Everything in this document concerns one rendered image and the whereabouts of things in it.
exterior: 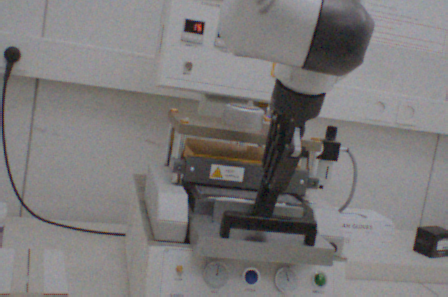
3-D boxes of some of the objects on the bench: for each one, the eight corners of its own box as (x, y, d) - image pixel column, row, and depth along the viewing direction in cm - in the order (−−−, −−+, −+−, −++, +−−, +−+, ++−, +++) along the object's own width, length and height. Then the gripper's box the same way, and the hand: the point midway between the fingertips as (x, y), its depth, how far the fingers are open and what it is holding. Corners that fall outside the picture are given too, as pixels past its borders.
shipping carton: (-13, 294, 103) (-7, 245, 102) (61, 296, 107) (68, 249, 106) (-29, 349, 85) (-22, 291, 84) (61, 349, 89) (69, 294, 88)
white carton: (296, 229, 160) (301, 203, 159) (366, 233, 168) (371, 208, 167) (317, 245, 148) (322, 217, 148) (391, 248, 156) (396, 222, 155)
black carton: (412, 250, 158) (417, 226, 157) (431, 248, 163) (436, 225, 162) (430, 258, 153) (435, 233, 152) (450, 256, 158) (455, 232, 157)
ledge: (257, 233, 165) (259, 218, 165) (496, 251, 189) (498, 238, 189) (297, 276, 137) (301, 258, 136) (573, 291, 161) (577, 275, 160)
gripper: (268, 63, 87) (233, 191, 98) (286, 101, 76) (244, 241, 86) (314, 71, 89) (274, 195, 99) (339, 109, 77) (291, 245, 88)
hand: (266, 199), depth 91 cm, fingers closed, pressing on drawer
